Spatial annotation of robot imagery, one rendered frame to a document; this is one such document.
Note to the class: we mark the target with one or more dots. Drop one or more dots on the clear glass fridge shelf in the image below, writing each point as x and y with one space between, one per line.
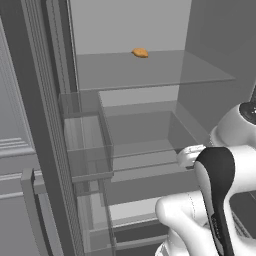
140 71

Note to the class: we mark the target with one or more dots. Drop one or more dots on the grey fridge drawer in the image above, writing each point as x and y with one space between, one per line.
146 188

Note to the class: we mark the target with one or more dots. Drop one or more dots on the orange sweet potato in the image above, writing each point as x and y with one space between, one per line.
140 52

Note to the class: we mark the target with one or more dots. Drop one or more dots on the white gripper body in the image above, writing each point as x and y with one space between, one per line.
188 155

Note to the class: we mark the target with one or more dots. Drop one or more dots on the grey open fridge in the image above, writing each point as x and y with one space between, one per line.
213 40

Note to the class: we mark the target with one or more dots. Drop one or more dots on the grey panelled cabinet front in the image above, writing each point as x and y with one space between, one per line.
11 150

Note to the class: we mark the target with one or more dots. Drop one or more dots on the grey fridge door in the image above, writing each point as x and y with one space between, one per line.
50 100

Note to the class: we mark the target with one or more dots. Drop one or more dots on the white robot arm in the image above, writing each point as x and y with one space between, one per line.
233 173

